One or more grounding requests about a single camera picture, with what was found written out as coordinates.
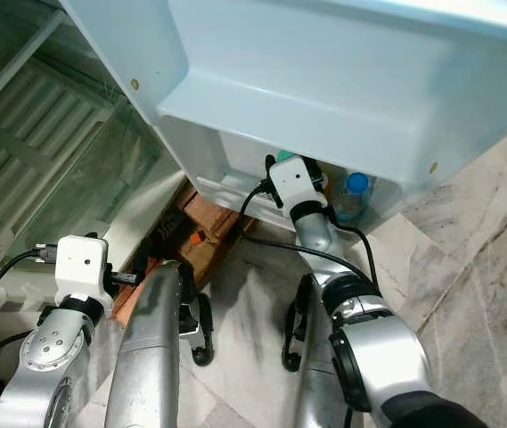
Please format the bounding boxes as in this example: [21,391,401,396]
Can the clear fridge crisper drawer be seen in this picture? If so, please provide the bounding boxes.
[0,58,167,268]

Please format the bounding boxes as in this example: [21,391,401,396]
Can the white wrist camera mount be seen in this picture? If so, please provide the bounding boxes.
[268,157,325,208]
[53,235,111,309]

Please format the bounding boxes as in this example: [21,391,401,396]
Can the white fridge cabinet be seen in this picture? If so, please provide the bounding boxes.
[0,0,190,315]

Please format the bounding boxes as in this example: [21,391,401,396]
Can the silver robot left leg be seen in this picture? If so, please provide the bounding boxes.
[106,260,215,428]

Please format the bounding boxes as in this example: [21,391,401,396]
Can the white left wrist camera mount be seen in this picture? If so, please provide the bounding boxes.
[53,235,111,309]

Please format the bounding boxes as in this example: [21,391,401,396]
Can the blue cap clear bottle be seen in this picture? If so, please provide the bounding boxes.
[338,171,375,225]

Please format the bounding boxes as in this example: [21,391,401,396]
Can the brown bricks under fridge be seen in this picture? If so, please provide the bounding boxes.
[110,178,259,327]

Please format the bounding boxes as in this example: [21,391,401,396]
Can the white open fridge door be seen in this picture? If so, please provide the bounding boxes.
[61,0,507,224]

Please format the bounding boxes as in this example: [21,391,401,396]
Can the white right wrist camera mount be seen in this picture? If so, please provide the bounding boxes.
[268,157,325,208]

